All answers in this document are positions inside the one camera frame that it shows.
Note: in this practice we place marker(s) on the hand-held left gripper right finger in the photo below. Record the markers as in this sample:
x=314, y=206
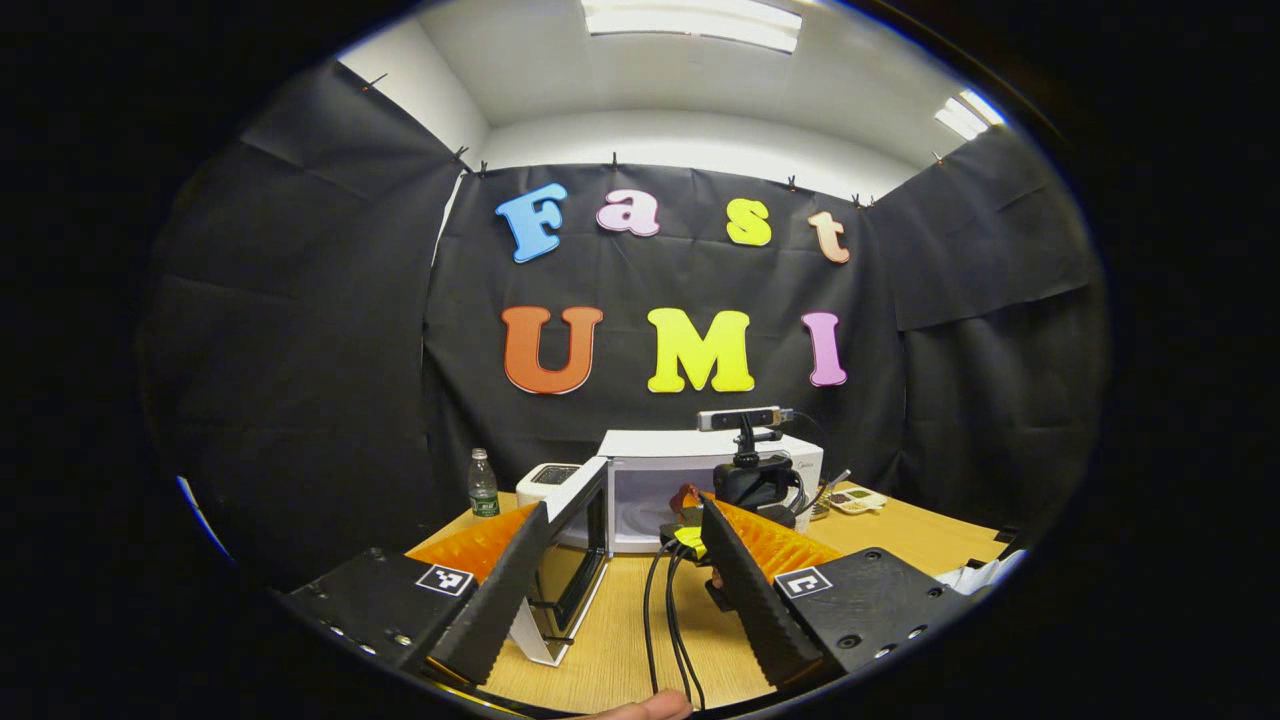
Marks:
x=760, y=610

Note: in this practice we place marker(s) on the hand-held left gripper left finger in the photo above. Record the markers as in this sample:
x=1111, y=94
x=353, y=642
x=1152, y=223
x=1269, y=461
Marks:
x=495, y=610

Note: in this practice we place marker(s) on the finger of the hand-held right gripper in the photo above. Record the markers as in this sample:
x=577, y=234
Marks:
x=688, y=497

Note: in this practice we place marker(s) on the white microwave oven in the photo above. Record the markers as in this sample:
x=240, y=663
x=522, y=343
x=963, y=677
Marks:
x=650, y=445

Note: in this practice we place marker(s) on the metal spoon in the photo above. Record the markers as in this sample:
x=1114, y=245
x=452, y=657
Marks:
x=838, y=482

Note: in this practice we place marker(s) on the white divided spice dish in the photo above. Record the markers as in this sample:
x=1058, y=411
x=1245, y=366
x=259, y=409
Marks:
x=860, y=500

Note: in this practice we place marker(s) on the clear plastic water bottle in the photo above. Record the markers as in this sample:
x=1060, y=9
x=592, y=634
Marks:
x=483, y=490

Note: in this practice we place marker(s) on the small white appliance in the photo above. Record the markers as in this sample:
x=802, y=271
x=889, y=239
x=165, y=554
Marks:
x=540, y=492

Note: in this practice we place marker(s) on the black backdrop cloth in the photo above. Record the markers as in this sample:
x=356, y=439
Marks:
x=620, y=280

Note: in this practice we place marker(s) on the white paper sheets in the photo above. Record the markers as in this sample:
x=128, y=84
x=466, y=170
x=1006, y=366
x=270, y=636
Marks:
x=985, y=577

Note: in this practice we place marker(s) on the small ceiling light panel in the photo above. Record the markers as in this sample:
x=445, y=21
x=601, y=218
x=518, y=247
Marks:
x=968, y=115

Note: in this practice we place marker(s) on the long ceiling light panel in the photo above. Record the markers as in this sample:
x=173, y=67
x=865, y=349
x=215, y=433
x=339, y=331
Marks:
x=690, y=22

